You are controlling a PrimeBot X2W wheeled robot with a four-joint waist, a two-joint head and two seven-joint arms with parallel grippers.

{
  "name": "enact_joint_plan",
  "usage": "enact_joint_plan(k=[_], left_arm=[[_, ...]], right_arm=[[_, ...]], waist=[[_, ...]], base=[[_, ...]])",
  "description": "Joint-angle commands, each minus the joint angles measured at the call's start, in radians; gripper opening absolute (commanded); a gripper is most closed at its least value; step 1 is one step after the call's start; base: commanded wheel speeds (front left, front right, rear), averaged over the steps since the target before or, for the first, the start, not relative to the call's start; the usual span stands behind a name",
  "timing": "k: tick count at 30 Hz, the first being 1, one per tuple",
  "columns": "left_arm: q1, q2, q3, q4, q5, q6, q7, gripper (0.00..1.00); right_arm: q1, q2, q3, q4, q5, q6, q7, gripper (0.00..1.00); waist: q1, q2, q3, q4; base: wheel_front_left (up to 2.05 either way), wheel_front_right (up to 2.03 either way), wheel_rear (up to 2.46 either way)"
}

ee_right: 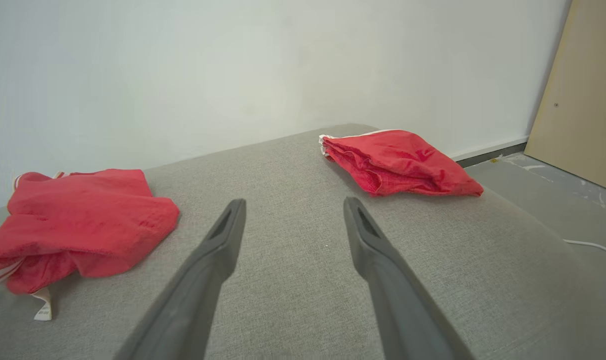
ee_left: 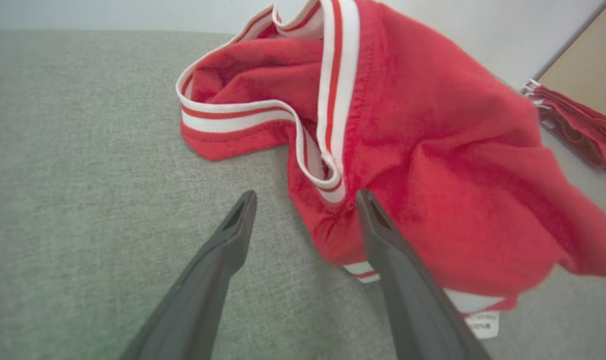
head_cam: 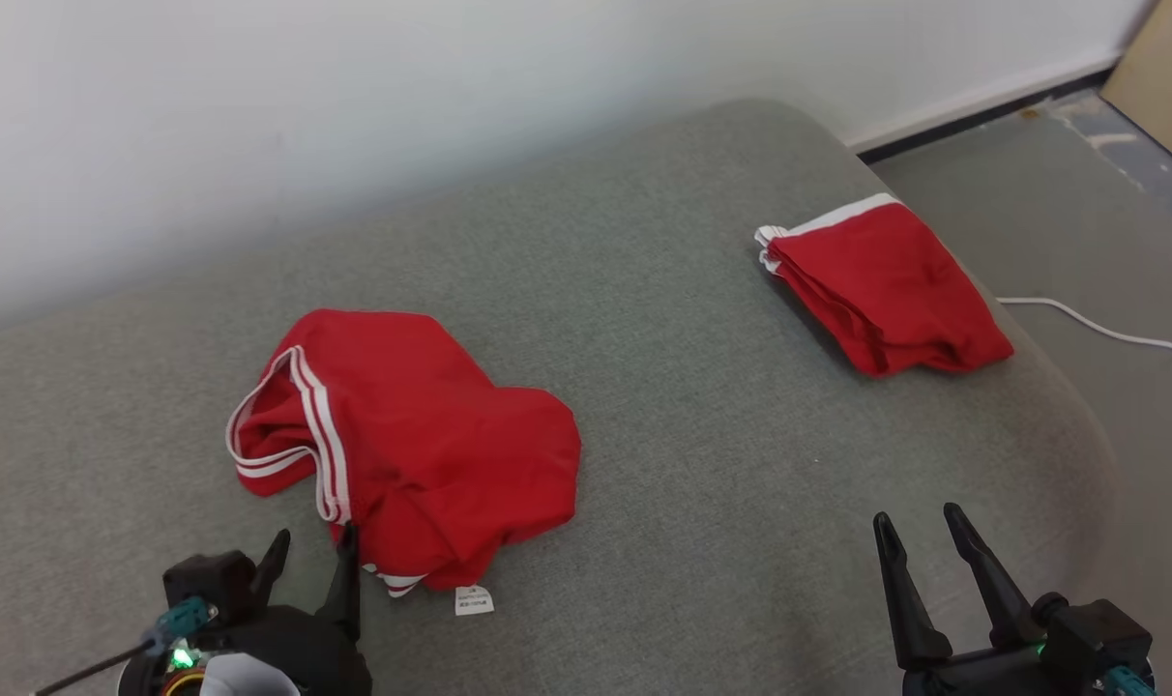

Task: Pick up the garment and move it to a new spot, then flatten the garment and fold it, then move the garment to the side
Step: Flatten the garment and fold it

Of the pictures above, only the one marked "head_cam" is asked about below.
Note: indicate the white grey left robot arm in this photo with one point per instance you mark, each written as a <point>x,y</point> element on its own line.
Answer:
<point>248,679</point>

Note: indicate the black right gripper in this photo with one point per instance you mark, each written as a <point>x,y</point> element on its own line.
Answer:
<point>992,677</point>

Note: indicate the red Bulls 23 jersey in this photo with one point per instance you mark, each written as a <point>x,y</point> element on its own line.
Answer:
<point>431,435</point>

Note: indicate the grey upholstered sofa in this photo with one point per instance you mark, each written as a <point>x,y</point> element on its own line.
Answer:
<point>702,464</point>

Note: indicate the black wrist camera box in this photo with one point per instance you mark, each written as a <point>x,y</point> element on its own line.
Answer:
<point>1098,633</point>
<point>209,580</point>

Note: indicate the brown cardboard board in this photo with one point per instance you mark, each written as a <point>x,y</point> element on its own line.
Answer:
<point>1166,77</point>

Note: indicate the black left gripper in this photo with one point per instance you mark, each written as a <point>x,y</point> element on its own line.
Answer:
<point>306,648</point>

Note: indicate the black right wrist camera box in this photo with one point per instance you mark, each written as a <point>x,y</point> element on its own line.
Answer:
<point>1098,633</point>

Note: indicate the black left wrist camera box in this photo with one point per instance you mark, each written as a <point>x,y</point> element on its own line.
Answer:
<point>209,580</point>

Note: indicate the red shorts with white stripe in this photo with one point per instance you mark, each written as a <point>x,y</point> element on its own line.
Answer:
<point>895,290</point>

